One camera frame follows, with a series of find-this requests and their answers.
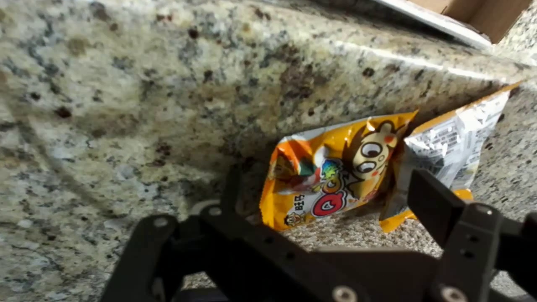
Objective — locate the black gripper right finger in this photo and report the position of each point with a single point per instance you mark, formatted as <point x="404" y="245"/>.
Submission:
<point x="476" y="242"/>

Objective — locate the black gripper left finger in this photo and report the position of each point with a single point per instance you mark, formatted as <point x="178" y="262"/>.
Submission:
<point x="247" y="262"/>

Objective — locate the white yellow snack sachet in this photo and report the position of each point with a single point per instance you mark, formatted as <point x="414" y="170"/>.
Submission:
<point x="448" y="146"/>

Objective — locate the yellow cartoon snack sachet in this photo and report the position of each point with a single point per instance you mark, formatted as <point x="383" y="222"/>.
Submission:
<point x="329" y="170"/>

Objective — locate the shallow cardboard box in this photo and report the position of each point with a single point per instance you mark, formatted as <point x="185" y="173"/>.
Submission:
<point x="471" y="22"/>

